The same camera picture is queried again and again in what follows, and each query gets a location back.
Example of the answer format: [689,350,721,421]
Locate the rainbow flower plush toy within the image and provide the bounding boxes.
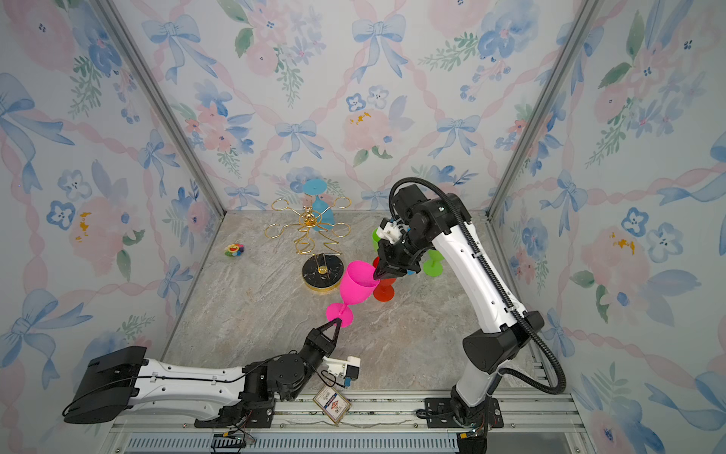
[224,243,245,257]

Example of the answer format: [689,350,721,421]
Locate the red wine glass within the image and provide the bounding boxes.
[372,278,396,302]

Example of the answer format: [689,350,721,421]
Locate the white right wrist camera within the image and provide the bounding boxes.
[376,219,406,244]

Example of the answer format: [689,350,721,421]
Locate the teal wine glass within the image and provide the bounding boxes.
[304,179,335,226]

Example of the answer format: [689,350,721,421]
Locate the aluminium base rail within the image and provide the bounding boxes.
[101,390,595,453]

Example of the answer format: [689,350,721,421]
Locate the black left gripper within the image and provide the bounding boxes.
[288,320,341,404]

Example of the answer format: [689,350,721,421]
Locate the black corrugated cable hose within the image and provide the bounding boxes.
[388,177,567,395]

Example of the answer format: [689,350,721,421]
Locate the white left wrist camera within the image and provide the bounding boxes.
[321,357,361,388]

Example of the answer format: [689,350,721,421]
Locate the pink wine glass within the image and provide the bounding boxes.
[325,261,379,327]

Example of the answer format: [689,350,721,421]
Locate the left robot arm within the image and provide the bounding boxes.
[62,319,360,429]

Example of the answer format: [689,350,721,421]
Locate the diamond label card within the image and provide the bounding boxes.
[313,386,352,426]

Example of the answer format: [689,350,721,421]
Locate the gold wine glass rack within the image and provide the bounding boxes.
[264,197,352,293]

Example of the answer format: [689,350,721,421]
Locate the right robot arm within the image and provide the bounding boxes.
[374,177,561,431]

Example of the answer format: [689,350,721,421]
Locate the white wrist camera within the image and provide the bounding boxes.
[321,357,361,388]
[376,219,406,244]

